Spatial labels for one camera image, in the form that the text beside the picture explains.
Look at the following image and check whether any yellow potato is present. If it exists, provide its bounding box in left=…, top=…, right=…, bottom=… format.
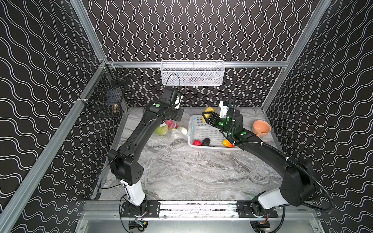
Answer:
left=202, top=107, right=215, bottom=123

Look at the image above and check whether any clear zip top bag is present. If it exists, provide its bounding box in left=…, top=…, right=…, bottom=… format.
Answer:
left=155, top=120, right=192, bottom=141

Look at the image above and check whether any green cabbage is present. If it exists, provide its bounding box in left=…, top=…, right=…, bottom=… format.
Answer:
left=155, top=125, right=169, bottom=136

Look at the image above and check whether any white plastic perforated basket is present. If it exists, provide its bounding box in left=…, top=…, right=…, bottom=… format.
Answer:
left=187, top=115, right=241, bottom=152

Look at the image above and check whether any red strawberry front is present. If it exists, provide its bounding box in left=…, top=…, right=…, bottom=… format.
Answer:
left=193, top=140, right=202, bottom=146

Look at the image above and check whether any red strawberry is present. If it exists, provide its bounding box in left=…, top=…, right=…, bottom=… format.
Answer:
left=165, top=120, right=176, bottom=130
left=193, top=140, right=202, bottom=146

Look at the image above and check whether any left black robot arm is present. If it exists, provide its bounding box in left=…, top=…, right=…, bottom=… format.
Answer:
left=107, top=88, right=184, bottom=217

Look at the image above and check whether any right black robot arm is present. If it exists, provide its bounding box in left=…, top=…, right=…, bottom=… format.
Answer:
left=202, top=109, right=335, bottom=216

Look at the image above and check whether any orange yellow mango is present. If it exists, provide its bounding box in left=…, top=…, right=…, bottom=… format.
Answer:
left=222, top=139, right=234, bottom=148

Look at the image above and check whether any orange ceramic cup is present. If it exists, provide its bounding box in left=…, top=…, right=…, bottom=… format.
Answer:
left=252, top=120, right=272, bottom=137

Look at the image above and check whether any brass fitting in basket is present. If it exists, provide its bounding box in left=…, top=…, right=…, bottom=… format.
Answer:
left=112, top=104, right=119, bottom=114

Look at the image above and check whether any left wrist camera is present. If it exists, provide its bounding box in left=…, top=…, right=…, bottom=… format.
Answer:
left=173, top=94, right=183, bottom=109

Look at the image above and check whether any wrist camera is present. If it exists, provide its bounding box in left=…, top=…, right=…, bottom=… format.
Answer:
left=219, top=101, right=230, bottom=118
left=173, top=94, right=183, bottom=109

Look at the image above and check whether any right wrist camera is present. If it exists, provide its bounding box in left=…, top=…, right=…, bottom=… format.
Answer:
left=219, top=101, right=230, bottom=118

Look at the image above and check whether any white wire wall basket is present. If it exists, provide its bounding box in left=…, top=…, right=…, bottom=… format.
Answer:
left=160, top=60, right=225, bottom=86

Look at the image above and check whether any black wire wall basket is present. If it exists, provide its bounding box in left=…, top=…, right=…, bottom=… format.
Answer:
left=84, top=64, right=133, bottom=119

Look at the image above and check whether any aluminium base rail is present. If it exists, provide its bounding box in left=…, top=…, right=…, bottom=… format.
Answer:
left=83, top=199, right=315, bottom=221

